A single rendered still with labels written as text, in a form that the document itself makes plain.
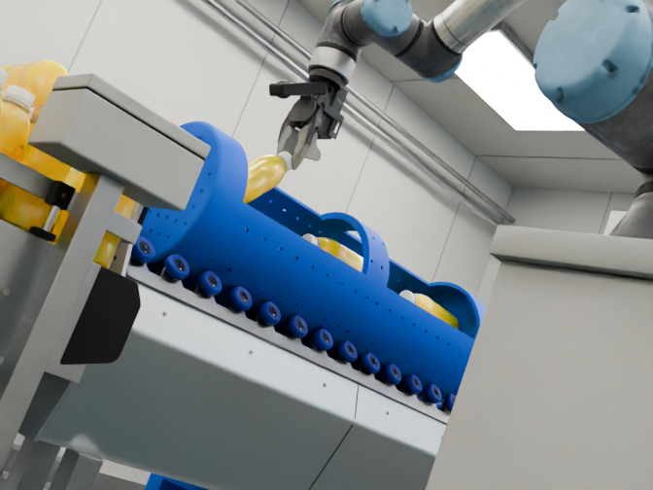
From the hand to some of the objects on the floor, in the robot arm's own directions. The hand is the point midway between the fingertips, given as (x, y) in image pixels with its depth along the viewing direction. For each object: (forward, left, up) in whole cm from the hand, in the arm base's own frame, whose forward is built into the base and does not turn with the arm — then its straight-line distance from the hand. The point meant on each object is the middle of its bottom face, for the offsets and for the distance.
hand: (286, 161), depth 175 cm
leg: (-5, +16, -127) cm, 128 cm away
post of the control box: (-27, +43, -128) cm, 138 cm away
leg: (+9, +16, -127) cm, 128 cm away
